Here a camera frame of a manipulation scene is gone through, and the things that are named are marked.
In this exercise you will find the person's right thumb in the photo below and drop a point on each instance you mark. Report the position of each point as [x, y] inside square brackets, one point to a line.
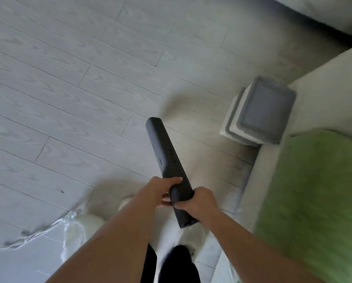
[197, 193]

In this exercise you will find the clear plastic bag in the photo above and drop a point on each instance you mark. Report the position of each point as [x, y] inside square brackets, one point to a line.
[50, 228]

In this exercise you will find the beige sofa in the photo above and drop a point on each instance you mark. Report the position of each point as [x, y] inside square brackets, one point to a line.
[323, 97]

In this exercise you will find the person's right forearm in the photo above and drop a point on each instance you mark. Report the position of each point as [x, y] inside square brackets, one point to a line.
[246, 250]

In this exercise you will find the person's left hand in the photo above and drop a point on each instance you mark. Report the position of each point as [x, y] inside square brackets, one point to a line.
[155, 190]

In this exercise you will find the person's left forearm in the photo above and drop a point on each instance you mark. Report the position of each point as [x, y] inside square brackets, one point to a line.
[105, 241]

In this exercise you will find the person's right hand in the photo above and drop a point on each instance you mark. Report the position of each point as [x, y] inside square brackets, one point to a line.
[204, 204]

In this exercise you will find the grey and white square stool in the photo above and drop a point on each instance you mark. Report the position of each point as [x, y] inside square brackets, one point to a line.
[262, 113]

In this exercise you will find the person's left thumb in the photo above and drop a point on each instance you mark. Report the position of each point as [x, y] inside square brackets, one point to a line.
[173, 181]

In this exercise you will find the person's black trousers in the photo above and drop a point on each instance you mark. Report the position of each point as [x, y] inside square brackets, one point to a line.
[178, 266]

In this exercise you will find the green blanket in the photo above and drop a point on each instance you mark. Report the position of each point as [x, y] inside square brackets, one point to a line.
[317, 203]

